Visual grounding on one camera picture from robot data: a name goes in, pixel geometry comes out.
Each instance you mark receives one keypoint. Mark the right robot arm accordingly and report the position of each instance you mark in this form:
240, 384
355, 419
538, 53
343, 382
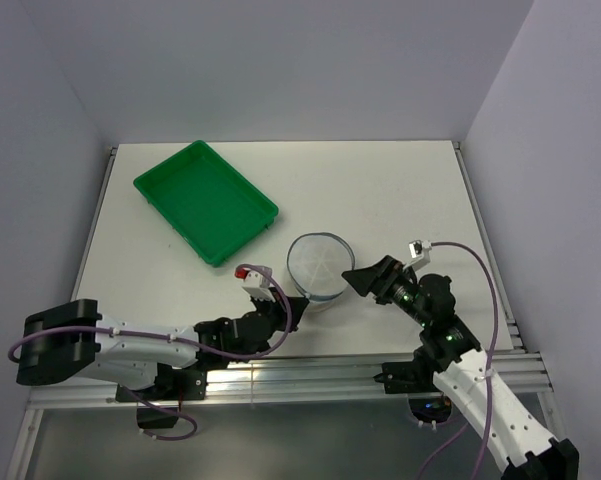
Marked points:
521, 446

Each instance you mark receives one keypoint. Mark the aluminium frame rail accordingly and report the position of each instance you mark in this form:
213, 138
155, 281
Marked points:
279, 380

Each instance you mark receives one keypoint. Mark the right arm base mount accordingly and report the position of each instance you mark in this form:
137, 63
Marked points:
408, 377

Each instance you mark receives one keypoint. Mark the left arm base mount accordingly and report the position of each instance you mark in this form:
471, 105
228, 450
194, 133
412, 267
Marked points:
180, 387

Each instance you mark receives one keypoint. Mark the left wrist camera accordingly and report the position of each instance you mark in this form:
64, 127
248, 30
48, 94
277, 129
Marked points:
257, 286

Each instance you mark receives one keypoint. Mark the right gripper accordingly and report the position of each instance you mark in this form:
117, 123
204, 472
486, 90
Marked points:
369, 278

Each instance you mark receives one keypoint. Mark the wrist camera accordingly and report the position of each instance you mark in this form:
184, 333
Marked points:
257, 286
419, 251

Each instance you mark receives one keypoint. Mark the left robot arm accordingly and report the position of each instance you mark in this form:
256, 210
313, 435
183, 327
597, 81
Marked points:
76, 340

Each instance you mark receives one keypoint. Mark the green plastic tray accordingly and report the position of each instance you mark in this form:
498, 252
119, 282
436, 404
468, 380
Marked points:
210, 204

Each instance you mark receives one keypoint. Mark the white mesh laundry bag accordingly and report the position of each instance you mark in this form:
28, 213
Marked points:
315, 262

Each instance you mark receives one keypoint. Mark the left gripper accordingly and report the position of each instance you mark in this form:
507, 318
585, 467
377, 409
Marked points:
279, 306

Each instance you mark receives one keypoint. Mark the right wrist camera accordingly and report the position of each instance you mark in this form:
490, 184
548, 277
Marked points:
419, 251

